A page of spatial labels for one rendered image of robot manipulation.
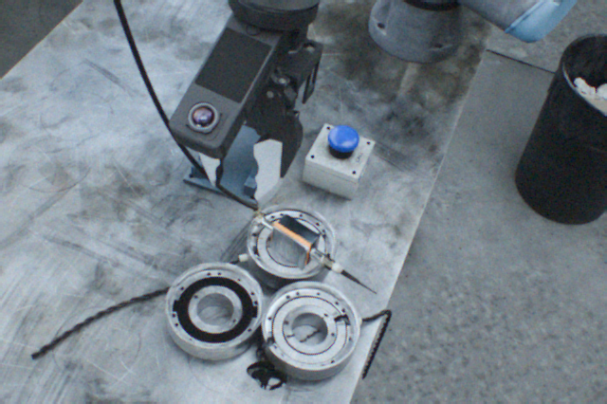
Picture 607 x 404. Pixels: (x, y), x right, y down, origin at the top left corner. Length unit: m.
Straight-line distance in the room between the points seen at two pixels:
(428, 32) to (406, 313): 0.87
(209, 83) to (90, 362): 0.36
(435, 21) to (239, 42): 0.59
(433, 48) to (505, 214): 1.00
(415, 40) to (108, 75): 0.45
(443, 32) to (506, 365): 0.93
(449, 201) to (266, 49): 1.51
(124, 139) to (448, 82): 0.49
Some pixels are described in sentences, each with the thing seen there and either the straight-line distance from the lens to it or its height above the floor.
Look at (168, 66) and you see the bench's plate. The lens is 1.06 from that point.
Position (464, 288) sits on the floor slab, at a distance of 1.87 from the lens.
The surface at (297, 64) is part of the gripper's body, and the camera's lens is 0.61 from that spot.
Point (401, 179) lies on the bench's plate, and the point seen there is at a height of 0.80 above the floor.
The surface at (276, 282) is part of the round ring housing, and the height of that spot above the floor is 0.83.
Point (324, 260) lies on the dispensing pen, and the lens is 0.79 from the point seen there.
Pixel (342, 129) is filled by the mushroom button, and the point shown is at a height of 0.87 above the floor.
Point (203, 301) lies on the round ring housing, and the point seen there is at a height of 0.82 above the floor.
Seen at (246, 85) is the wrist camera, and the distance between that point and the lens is 0.54.
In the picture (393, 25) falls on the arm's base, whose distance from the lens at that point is 1.11.
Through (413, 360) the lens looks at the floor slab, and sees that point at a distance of 1.73.
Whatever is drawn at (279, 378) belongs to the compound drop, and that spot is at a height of 0.80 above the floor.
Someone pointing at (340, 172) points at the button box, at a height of 0.84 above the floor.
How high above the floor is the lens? 1.51
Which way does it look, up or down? 52 degrees down
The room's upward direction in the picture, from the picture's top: 10 degrees clockwise
